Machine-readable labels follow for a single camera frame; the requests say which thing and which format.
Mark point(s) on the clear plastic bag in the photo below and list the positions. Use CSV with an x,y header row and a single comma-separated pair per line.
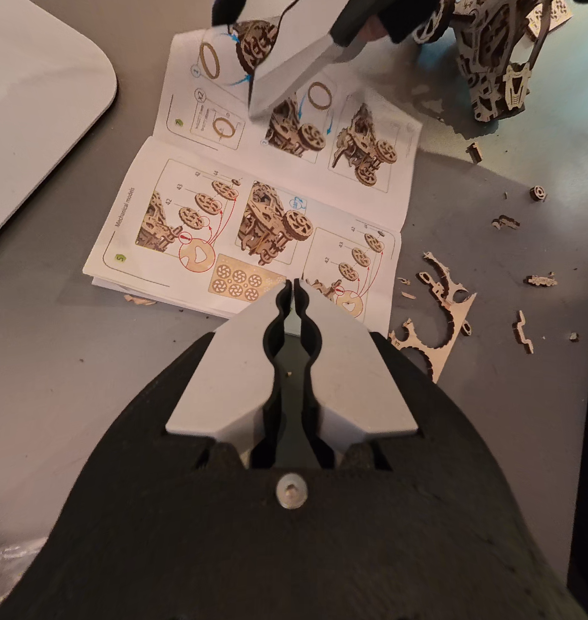
x,y
8,581

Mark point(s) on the small T-shaped wooden piece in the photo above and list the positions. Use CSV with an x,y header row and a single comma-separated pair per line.
x,y
474,152

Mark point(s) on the instruction booklet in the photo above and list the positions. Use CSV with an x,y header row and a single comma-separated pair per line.
x,y
274,193

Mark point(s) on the white board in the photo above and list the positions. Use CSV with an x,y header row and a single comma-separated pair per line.
x,y
32,97

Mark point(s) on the arched wooden offcut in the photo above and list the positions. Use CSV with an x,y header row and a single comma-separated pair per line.
x,y
457,310

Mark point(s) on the small wooden stick piece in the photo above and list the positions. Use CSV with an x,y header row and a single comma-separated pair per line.
x,y
541,280

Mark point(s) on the person's right hand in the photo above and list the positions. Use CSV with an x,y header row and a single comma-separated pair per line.
x,y
374,29

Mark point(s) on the small loose wooden wheel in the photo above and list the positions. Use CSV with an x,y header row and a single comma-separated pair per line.
x,y
537,193

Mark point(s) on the zigzag wooden piece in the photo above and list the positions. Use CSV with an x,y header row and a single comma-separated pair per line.
x,y
524,334

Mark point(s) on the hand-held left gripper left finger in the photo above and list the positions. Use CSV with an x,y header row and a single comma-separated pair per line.
x,y
226,382

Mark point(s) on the small notched wooden piece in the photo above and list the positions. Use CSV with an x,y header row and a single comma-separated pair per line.
x,y
506,222

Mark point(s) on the wooden buggy model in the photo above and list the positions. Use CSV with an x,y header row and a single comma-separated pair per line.
x,y
487,72

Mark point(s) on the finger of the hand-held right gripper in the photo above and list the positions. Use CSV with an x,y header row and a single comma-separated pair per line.
x,y
298,53
260,9

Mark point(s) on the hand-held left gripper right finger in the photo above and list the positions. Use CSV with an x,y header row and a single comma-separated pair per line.
x,y
361,382

